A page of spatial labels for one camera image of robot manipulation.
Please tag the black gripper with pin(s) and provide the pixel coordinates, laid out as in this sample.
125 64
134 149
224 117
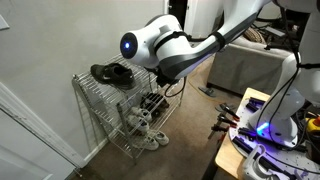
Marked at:
165 78

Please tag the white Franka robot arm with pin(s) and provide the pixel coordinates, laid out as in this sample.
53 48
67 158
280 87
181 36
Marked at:
146 40

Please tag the dark brown shoe pair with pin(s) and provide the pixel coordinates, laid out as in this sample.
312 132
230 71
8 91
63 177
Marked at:
151 98
154 106

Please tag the white sneaker blue insole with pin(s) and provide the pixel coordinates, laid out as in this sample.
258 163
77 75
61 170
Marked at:
143 114
140 124

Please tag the grey plastic floor piece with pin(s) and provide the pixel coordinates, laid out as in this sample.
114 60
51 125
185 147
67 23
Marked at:
207 91

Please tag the black Nike sneaker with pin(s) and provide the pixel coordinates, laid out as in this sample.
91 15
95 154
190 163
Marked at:
110 75

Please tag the grey white worn sneaker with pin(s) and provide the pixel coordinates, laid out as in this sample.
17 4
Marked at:
145 142
160 137

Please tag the white door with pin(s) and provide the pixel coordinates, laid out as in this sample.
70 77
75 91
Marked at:
200 16

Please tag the black red bar clamp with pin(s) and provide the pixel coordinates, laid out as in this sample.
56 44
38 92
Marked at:
220 128
231 113
228 120

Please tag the grey fabric sofa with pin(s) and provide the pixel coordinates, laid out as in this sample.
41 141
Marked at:
243 66

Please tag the black base clamp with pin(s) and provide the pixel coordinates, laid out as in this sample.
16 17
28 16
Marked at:
255 104
248 132

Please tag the light wooden table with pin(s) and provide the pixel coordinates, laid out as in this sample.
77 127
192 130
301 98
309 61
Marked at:
226 156

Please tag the woven brown cushion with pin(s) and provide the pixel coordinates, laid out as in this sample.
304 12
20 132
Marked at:
255 35

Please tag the white VR controller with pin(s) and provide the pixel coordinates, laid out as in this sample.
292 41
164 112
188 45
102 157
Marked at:
253 166

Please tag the yellow red emergency stop button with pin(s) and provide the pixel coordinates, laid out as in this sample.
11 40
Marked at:
315 125

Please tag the white door frame trim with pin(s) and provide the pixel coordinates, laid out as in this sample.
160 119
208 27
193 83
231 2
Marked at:
33 126

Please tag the white light switch plate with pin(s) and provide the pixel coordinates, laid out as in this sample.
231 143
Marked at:
3 23

